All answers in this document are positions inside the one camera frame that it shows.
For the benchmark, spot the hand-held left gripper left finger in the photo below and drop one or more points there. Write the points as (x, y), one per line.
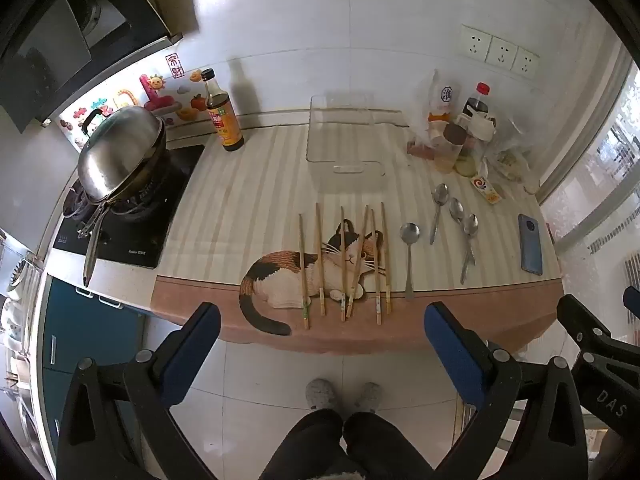
(192, 355)

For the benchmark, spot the jar with brown lid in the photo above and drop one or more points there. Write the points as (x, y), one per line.
(450, 147)

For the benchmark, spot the person's leg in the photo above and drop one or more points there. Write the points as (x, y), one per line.
(305, 450)
(385, 450)

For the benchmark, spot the blue smartphone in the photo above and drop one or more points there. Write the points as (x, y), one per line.
(531, 245)

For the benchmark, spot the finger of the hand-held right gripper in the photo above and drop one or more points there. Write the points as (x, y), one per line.
(575, 317)
(632, 300)

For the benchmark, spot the black gas stove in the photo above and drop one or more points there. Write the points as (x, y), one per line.
(140, 230)

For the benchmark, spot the large steel spoon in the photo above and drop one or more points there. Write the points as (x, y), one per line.
(409, 240)

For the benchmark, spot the small orange white card box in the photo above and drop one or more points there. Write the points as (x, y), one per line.
(485, 187)

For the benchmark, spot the person's left grey slipper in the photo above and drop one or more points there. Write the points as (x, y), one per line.
(324, 394)

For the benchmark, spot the white wall socket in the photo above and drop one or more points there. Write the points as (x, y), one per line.
(475, 42)
(502, 53)
(526, 62)

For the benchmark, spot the person's right leg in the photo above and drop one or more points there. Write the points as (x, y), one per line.
(385, 450)

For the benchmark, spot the dark sauce bottle yellow label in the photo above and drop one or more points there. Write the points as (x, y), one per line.
(227, 120)

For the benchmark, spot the metal dish rack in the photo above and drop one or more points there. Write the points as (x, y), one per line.
(15, 305)

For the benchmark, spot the blue kitchen cabinet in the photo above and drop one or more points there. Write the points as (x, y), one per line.
(75, 340)

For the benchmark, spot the steel wok lid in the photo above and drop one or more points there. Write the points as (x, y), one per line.
(117, 152)

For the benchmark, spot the black range hood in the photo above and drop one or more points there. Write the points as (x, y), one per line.
(55, 45)

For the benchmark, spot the striped cat print table mat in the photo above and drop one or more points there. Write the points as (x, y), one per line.
(240, 200)

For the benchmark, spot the clear crumpled plastic bag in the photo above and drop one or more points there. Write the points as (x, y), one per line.
(512, 155)

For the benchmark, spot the person's right grey slipper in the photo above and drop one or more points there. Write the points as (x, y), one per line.
(369, 397)

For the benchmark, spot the person's left leg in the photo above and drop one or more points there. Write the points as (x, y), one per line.
(305, 450)

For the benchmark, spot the person's grey slipper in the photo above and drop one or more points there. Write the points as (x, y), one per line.
(324, 394)
(369, 397)

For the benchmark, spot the plastic bag with white packet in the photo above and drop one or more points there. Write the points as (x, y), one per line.
(432, 105)

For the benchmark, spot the clear plastic container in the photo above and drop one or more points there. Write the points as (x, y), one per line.
(345, 135)

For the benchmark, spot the frosted window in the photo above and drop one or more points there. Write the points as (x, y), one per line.
(600, 170)

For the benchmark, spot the red seal wall sticker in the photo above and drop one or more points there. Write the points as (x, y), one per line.
(174, 65)

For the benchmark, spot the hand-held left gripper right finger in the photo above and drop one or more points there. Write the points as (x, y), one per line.
(452, 355)

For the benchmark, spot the row of wooden chopsticks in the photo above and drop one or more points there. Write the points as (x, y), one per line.
(344, 260)

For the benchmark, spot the colourful cartoon wall stickers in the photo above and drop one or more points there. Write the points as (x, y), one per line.
(155, 95)

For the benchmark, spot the small pink packet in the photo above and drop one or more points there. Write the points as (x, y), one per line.
(420, 151)

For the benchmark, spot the small steel spoon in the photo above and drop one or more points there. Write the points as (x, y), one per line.
(470, 225)
(457, 208)
(440, 200)

